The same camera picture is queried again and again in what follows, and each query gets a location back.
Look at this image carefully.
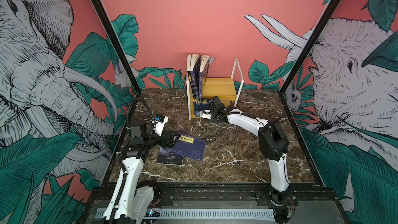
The navy book with yellow label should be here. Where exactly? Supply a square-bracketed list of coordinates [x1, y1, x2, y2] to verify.
[171, 133, 207, 161]

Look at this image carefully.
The blue book with yellow label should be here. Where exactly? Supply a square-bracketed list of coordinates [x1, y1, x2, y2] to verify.
[193, 102, 211, 117]

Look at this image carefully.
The purple book with old man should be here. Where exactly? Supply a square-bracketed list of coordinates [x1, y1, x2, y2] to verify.
[190, 54, 201, 99]

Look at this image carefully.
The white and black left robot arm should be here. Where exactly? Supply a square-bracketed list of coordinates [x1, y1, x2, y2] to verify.
[95, 122, 181, 224]

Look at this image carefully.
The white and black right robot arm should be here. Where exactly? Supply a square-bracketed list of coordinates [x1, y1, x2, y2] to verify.
[205, 96, 294, 206]

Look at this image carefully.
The dark purple book white strip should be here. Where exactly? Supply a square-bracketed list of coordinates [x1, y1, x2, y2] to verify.
[157, 147, 183, 166]

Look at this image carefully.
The dark brown standing book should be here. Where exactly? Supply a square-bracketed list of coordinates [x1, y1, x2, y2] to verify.
[187, 55, 197, 99]

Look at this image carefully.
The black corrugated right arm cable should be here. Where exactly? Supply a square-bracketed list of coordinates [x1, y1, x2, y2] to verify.
[197, 97, 214, 114]

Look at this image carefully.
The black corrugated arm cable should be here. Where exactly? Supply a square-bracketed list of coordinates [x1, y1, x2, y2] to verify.
[126, 99, 154, 128]
[197, 97, 214, 114]

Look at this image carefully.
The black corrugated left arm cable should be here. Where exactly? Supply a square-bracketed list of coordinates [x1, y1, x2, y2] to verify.
[126, 99, 154, 128]

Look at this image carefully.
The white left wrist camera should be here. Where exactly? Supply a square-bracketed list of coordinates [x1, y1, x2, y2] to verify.
[154, 115, 169, 136]

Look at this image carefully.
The white frame wooden bookshelf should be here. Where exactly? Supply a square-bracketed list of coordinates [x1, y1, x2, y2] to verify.
[186, 54, 245, 121]

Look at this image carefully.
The black left frame post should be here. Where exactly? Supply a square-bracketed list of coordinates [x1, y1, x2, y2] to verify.
[90, 0, 141, 95]

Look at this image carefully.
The black frame post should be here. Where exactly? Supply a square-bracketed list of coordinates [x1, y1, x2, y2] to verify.
[90, 0, 141, 95]
[279, 0, 341, 94]

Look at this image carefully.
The white slotted cable duct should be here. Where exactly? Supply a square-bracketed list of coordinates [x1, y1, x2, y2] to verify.
[94, 208, 276, 222]

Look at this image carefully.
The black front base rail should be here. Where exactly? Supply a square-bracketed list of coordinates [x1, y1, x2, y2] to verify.
[80, 182, 349, 224]

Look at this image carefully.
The black right frame post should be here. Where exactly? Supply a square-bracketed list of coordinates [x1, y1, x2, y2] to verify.
[279, 0, 341, 94]

